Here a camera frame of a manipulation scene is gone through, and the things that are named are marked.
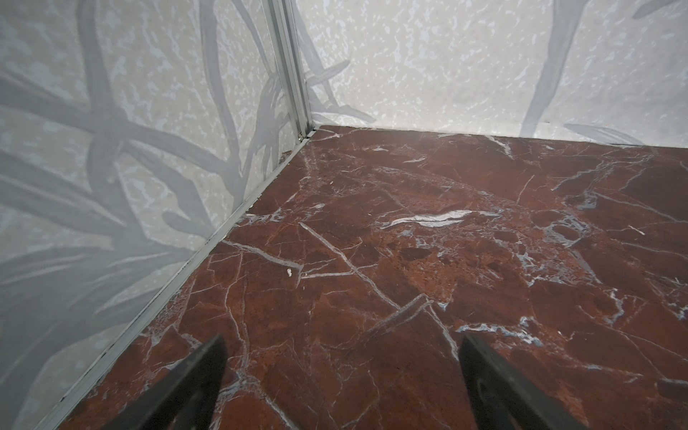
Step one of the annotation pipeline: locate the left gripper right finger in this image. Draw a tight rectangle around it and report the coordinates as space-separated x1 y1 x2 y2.
459 335 585 430

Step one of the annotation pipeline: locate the left aluminium corner post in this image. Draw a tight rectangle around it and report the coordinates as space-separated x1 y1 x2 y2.
263 0 315 142

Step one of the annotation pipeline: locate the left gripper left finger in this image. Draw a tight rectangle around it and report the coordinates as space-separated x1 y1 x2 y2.
104 335 228 429

